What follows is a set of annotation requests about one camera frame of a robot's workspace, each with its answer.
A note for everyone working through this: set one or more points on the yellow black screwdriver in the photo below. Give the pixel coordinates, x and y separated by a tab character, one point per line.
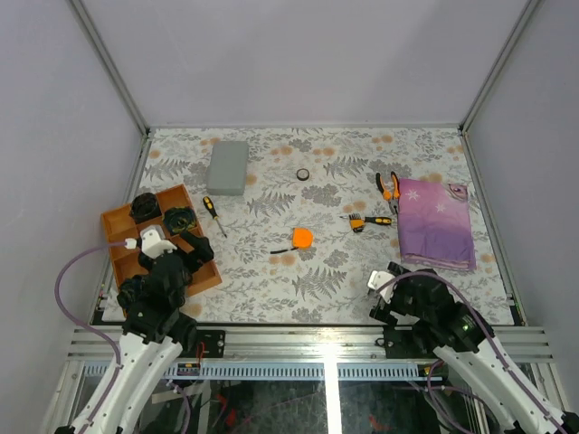
209	206

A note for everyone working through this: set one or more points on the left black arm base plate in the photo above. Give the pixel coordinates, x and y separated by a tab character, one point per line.
209	344

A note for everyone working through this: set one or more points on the orange wooden divided tray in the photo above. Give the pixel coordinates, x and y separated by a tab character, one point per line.
118	226

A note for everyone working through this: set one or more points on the orange tape measure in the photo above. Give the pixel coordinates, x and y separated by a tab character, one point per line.
302	238

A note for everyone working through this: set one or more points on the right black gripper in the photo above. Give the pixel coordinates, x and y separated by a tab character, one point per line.
382	312

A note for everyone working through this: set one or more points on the aluminium front rail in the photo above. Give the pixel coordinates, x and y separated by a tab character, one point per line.
525	344

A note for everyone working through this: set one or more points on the purple folded cloth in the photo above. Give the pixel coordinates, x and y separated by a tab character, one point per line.
434	227

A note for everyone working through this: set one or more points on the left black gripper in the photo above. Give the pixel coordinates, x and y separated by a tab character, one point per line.
204	252

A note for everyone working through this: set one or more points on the small black tape roll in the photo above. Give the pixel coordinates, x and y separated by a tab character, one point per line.
303	174

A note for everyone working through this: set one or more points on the screwdriver bit set holder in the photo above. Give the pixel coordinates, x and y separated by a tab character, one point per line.
358	222

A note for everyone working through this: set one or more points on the orange black pliers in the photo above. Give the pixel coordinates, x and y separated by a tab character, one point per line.
392	197

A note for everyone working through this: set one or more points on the grey plastic tool case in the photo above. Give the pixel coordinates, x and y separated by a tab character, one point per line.
227	171

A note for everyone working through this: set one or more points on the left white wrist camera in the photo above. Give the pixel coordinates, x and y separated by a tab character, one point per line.
152	242

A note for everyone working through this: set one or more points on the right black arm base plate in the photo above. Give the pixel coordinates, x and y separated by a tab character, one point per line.
406	343

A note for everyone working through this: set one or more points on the black rolled belt front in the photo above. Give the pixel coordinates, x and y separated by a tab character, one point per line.
130	292

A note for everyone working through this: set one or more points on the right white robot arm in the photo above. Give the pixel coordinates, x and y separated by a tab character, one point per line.
466	342

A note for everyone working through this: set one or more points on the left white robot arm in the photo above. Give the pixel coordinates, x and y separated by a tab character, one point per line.
155	331

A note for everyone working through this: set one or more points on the black rolled belt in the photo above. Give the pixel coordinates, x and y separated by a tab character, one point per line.
144	207
130	292

